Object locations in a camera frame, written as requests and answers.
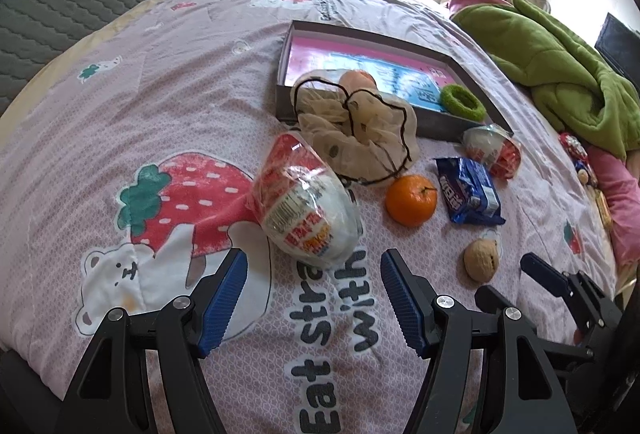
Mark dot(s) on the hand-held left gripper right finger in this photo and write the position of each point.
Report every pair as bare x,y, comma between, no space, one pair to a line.
406,309

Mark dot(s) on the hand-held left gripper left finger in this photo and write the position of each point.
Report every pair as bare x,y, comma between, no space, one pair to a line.
220,309

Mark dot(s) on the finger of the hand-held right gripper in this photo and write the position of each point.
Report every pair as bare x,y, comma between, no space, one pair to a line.
542,271
560,346

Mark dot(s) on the walnut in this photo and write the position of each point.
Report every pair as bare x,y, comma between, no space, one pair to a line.
481,260

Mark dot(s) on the orange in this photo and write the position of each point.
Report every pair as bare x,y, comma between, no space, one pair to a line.
356,79
411,201

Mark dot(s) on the blue snack packet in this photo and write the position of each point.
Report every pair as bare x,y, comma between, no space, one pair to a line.
470,189

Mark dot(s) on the large egg-shaped snack packet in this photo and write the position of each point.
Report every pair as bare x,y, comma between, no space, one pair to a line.
305,209

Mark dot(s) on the small egg-shaped snack packet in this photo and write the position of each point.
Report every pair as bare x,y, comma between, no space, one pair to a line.
487,148

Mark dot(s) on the shallow cardboard box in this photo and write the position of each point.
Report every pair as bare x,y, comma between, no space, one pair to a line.
350,56

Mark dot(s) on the yellow snack packet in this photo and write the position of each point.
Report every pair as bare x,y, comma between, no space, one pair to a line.
603,209

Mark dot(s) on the red snack packet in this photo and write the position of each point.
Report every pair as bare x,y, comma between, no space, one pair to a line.
575,151

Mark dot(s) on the green hair scrunchie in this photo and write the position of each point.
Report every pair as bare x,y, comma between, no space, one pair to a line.
450,92

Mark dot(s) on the green blanket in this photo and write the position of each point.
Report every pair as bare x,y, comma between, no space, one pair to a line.
560,58

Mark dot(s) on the pink printed bed sheet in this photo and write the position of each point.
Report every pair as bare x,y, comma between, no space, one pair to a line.
150,103

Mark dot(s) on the black television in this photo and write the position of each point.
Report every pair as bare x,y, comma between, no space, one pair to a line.
617,43

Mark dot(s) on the pink pillow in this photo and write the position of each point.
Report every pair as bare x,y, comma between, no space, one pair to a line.
470,1

